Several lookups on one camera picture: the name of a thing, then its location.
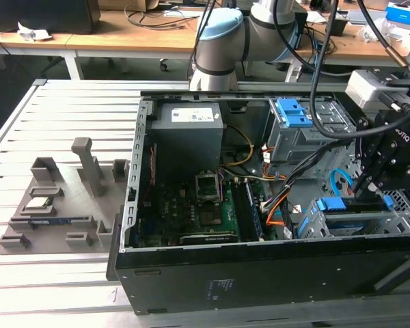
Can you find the CPU socket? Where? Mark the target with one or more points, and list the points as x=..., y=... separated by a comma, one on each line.
x=211, y=218

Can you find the black open PC case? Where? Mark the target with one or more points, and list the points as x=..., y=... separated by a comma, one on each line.
x=266, y=283

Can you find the green motherboard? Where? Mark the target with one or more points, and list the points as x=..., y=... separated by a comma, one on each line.
x=229, y=210

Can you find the silver CPU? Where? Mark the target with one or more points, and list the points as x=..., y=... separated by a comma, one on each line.
x=37, y=203

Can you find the blue and white box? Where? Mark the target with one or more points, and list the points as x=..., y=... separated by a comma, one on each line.
x=405, y=13

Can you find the silver flat device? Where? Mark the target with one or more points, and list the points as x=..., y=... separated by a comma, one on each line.
x=353, y=16

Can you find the large black box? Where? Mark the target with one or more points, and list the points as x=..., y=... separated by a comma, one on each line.
x=54, y=17

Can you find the black RAM slot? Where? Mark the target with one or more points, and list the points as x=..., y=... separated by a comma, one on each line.
x=238, y=213
x=246, y=215

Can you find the black graphics card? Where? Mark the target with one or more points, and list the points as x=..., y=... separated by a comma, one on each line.
x=208, y=236

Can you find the wooden desk white frame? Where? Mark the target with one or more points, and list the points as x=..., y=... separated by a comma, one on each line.
x=106, y=39
x=362, y=51

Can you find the brown cardboard box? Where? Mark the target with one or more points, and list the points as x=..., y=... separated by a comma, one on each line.
x=123, y=4

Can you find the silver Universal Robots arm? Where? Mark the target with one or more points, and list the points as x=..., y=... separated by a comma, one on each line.
x=218, y=48

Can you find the white power strip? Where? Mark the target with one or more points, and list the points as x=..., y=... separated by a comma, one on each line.
x=294, y=73

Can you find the crumpled white paper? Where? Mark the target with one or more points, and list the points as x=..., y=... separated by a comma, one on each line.
x=34, y=32

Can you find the hard disk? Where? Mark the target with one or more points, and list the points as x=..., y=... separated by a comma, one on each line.
x=331, y=204

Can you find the blue carrier in cage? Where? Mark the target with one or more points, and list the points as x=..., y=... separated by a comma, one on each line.
x=292, y=116

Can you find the grey metal disk bay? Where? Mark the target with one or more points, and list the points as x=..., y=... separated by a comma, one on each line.
x=396, y=222

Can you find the small black box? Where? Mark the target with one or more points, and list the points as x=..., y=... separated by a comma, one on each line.
x=340, y=27

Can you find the grey parts rack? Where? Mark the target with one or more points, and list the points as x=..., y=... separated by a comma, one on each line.
x=71, y=212

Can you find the black chair caster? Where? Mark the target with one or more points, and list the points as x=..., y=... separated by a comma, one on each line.
x=163, y=65

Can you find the clear plastic bag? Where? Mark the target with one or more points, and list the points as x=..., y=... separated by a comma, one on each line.
x=367, y=32

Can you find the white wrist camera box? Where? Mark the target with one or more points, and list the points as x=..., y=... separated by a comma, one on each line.
x=365, y=87

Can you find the grey power supply unit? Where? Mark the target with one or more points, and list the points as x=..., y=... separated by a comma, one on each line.
x=186, y=143

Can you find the installed blue RAM stick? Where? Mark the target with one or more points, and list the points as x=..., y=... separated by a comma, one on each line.
x=256, y=217

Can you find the grey metal drive cage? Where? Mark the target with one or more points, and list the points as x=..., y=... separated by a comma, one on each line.
x=294, y=143

